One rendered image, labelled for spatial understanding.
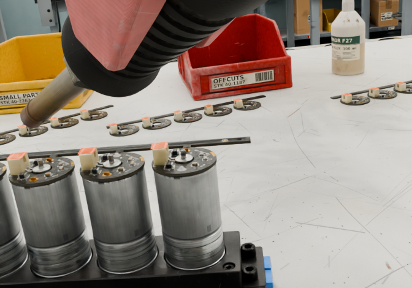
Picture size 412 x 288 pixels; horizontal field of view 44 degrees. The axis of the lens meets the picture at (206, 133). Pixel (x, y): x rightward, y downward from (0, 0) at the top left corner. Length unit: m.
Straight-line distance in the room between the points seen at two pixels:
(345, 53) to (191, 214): 0.37
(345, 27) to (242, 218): 0.30
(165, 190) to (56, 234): 0.05
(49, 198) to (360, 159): 0.21
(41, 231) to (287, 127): 0.24
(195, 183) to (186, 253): 0.03
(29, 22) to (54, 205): 4.62
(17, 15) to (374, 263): 4.67
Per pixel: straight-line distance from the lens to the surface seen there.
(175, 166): 0.19
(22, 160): 0.21
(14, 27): 4.86
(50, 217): 0.20
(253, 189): 0.31
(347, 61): 0.54
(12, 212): 0.22
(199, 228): 0.20
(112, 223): 0.20
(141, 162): 0.20
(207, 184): 0.19
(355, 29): 0.54
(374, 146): 0.36
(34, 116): 0.17
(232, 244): 0.22
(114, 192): 0.19
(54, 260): 0.21
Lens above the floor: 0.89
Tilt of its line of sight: 20 degrees down
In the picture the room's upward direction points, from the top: 6 degrees counter-clockwise
